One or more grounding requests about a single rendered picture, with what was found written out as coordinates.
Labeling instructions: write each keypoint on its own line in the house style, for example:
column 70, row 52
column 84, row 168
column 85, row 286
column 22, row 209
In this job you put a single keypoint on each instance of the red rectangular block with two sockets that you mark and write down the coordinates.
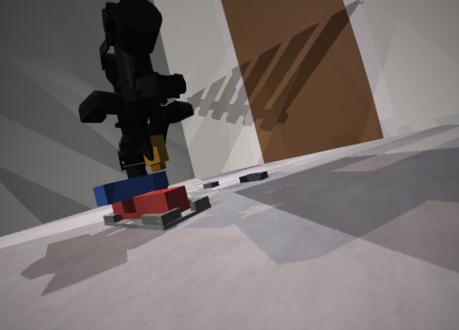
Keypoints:
column 155, row 202

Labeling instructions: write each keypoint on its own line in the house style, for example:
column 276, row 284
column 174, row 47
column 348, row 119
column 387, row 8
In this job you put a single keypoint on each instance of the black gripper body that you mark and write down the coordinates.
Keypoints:
column 99, row 103

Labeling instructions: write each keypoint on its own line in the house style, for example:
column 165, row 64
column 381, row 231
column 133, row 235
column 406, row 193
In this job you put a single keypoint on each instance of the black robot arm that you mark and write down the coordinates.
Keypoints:
column 131, row 27

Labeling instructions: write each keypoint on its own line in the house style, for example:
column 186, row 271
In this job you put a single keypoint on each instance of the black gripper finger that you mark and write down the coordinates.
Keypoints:
column 160, row 125
column 135, row 126

